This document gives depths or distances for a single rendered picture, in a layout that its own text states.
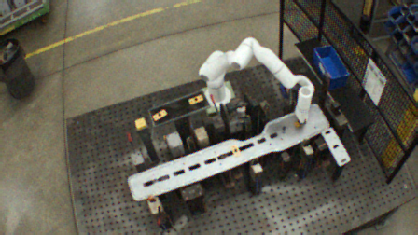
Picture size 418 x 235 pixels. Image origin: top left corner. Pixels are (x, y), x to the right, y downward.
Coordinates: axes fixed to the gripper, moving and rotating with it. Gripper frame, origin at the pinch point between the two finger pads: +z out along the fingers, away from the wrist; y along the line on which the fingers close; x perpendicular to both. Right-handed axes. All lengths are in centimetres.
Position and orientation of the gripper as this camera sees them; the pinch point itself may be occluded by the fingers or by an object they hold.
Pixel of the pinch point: (300, 120)
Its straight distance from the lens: 262.7
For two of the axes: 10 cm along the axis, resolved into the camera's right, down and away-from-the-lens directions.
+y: 3.7, 7.5, -5.5
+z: 0.8, 5.6, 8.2
